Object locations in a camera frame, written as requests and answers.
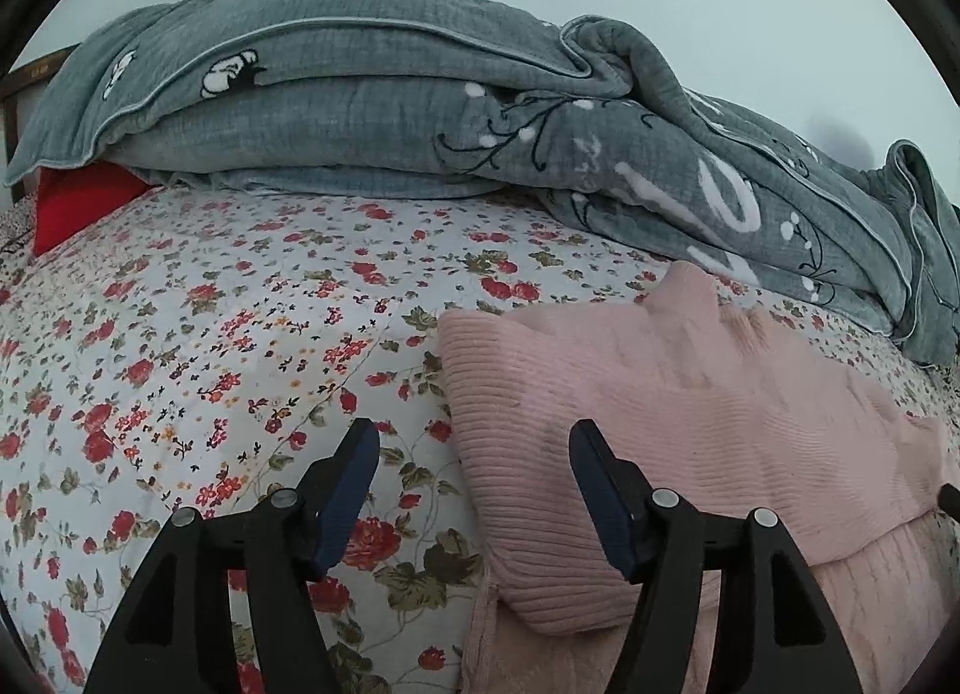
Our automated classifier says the red pillow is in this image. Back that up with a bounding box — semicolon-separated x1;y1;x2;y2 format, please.
32;161;149;257

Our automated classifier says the pink knitted sweater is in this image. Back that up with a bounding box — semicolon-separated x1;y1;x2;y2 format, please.
439;262;958;692

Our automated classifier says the grey printed quilt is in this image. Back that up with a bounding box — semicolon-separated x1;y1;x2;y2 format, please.
5;0;958;364

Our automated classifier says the floral bed sheet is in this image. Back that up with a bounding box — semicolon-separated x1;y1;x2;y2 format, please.
0;184;960;694

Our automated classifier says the dark wooden headboard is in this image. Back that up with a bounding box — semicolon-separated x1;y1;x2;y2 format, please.
2;44;76;164

